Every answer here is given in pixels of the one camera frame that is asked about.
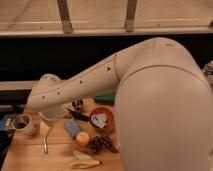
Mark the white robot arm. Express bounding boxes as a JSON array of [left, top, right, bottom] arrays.
[[28, 37, 213, 171]]

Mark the green plastic tray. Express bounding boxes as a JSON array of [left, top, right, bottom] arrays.
[[93, 92, 115, 105]]

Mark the white mug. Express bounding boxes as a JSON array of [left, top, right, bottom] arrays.
[[12, 114, 35, 136]]

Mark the blue sponge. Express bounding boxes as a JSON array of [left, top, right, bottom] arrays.
[[64, 119, 80, 139]]

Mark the wooden table board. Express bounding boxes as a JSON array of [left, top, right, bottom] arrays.
[[1, 115, 124, 171]]

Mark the orange fruit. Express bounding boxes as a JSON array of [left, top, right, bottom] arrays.
[[76, 131, 90, 147]]

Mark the small metal cup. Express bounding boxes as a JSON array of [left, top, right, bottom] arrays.
[[72, 99, 84, 112]]

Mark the yellow banana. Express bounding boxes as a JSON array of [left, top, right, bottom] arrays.
[[70, 150, 102, 169]]

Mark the bunch of dark grapes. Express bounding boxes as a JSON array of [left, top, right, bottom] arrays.
[[89, 135, 119, 154]]

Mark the orange bowl with white item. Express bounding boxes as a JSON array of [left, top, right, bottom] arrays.
[[89, 107, 114, 132]]

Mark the black handled ice cream scoop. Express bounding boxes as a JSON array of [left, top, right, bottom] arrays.
[[65, 108, 89, 122]]

